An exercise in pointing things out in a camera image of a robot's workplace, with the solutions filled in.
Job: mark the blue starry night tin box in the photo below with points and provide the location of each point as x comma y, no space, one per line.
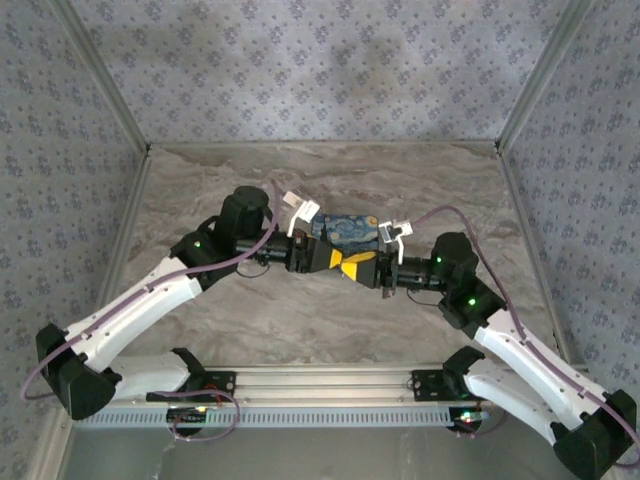
350,230

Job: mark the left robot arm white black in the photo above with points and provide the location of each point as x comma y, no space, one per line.
140,305

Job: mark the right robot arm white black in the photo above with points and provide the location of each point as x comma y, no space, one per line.
530,360

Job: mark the black controller board with LEDs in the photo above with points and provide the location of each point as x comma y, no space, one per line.
465,426
187,426

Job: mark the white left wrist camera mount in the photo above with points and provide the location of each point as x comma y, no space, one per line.
302,210

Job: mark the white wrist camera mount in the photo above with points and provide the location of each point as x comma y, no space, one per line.
400,229
302,210

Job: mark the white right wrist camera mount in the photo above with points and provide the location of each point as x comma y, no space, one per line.
400,229

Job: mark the aluminium table edge rail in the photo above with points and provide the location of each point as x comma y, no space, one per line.
325,144

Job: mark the aluminium mounting rail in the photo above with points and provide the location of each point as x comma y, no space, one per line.
325,385

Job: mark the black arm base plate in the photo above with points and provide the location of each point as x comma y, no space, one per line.
225,382
427,385

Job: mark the aluminium upright frame post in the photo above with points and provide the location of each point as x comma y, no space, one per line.
104,75
542,75

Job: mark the aluminium lower frame post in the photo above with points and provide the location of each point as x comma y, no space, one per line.
50,450

